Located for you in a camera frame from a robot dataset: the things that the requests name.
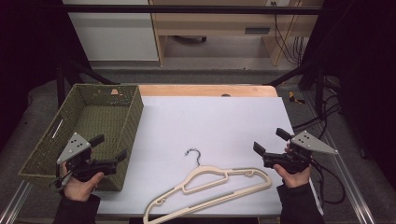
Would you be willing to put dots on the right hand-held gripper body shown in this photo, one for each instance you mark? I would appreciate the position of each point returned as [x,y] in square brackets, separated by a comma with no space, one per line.
[295,158]

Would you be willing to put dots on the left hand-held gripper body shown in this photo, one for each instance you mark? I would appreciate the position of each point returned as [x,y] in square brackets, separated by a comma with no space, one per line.
[74,149]

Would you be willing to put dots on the green woven basket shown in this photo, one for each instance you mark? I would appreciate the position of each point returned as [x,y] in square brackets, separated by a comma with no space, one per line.
[102,118]

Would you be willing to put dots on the cream plastic clothes hanger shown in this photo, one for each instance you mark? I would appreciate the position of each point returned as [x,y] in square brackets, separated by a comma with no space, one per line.
[209,169]

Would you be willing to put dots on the person's right hand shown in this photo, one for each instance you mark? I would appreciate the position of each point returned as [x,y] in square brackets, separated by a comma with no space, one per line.
[295,180]

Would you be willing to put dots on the person's left hand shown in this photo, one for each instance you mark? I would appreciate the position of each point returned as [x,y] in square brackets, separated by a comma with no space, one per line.
[79,189]

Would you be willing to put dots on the yellow and black tape piece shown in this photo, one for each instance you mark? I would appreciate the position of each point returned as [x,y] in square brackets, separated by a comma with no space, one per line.
[293,98]

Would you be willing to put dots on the black metal stand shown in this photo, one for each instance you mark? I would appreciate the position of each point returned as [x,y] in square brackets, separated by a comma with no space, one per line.
[318,84]
[60,84]

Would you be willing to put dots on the white cabinet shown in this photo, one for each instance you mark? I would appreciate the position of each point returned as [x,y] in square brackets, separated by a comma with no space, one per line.
[115,34]

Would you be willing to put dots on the black curtain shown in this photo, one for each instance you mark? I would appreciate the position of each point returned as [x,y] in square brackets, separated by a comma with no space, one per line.
[28,43]
[364,62]

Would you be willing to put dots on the light wooden desk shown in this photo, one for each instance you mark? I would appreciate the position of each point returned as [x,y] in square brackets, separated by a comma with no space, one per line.
[214,23]

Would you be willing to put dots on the black horizontal metal bar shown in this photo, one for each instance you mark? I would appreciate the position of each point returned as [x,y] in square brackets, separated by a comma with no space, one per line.
[186,9]

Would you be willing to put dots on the aluminium rail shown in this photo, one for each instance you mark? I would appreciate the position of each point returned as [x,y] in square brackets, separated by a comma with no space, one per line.
[348,186]
[14,203]

